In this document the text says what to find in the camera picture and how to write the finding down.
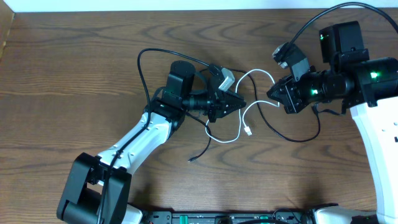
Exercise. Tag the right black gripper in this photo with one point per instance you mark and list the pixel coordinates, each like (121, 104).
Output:
(288, 88)

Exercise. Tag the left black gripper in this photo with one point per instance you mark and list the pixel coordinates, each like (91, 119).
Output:
(219, 102)

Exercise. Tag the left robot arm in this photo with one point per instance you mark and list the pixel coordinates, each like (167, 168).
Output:
(97, 187)

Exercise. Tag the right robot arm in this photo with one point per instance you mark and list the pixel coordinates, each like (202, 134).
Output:
(368, 90)

